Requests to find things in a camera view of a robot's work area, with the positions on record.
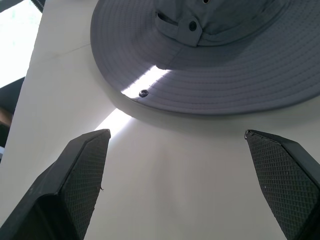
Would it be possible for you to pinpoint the black toothed belt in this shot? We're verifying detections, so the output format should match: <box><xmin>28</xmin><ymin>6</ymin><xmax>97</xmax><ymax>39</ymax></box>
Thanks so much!
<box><xmin>29</xmin><ymin>0</ymin><xmax>46</xmax><ymax>11</ymax></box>

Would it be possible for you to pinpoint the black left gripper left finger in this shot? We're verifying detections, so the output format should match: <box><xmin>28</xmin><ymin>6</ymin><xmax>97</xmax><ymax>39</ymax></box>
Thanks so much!
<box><xmin>0</xmin><ymin>128</ymin><xmax>112</xmax><ymax>240</ymax></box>

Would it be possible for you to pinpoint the grey bucket hat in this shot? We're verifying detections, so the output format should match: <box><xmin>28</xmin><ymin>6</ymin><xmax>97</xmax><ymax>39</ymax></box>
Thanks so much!
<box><xmin>90</xmin><ymin>0</ymin><xmax>320</xmax><ymax>116</ymax></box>

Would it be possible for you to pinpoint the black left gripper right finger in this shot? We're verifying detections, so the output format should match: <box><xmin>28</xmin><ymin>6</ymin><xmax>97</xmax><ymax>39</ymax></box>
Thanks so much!
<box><xmin>244</xmin><ymin>129</ymin><xmax>320</xmax><ymax>240</ymax></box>

